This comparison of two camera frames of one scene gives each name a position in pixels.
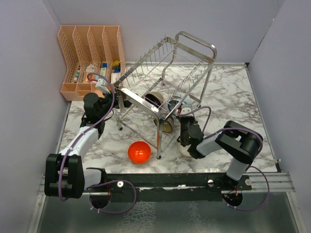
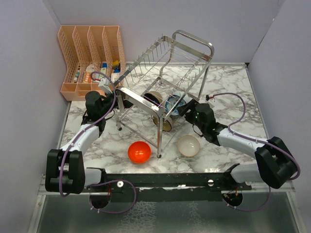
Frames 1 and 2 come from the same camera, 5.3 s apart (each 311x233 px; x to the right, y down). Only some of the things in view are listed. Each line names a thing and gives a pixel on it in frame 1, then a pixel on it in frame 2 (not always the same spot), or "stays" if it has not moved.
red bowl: [139, 152] stays
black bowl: [155, 99] stays
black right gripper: [181, 118] → [191, 106]
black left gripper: [110, 94] stays
